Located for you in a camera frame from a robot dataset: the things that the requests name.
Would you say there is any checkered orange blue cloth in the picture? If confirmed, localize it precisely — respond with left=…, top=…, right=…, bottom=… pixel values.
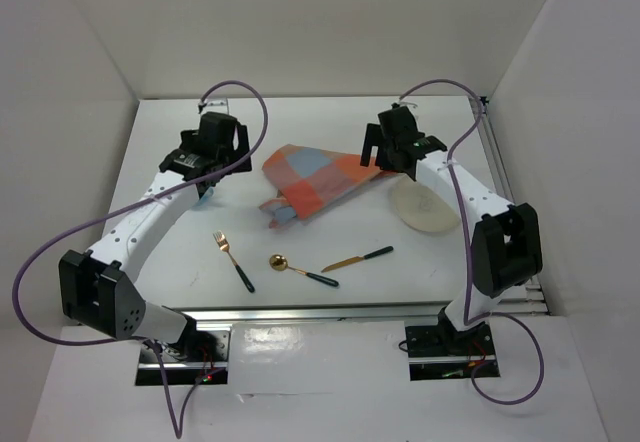
left=260, top=144, right=392, bottom=229

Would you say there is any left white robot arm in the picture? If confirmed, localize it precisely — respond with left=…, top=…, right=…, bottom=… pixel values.
left=59, top=112, right=251, bottom=361

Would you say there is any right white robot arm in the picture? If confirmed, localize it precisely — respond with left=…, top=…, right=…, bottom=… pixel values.
left=360, top=104, right=543, bottom=354

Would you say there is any light blue mug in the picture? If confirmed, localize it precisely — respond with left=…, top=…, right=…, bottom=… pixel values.
left=194, top=187, right=214, bottom=209

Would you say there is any cream ceramic plate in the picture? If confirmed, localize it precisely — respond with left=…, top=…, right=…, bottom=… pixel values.
left=391, top=176, right=460, bottom=234

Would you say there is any gold fork green handle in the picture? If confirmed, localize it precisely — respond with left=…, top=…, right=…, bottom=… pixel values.
left=213, top=231, right=255, bottom=293

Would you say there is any gold knife green handle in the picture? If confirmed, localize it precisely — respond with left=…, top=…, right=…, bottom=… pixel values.
left=321, top=246, right=394, bottom=273

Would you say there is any gold spoon green handle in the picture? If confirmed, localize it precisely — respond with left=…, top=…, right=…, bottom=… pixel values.
left=269, top=254, right=340, bottom=288

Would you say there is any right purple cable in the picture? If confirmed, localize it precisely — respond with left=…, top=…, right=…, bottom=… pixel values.
left=398, top=78, right=546, bottom=406

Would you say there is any purple cable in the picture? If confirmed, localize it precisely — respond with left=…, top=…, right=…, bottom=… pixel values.
left=398, top=78, right=546, bottom=406
left=11, top=79, right=269, bottom=439

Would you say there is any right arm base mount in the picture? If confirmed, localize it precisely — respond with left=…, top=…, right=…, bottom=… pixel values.
left=397, top=324, right=500, bottom=381

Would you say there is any aluminium side rail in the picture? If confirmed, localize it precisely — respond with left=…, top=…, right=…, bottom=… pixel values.
left=477, top=96, right=548, bottom=312

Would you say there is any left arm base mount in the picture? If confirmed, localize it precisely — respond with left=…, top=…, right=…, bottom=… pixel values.
left=135, top=324, right=231, bottom=387

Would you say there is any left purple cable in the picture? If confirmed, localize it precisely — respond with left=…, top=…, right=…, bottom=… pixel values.
left=11, top=79, right=269, bottom=439

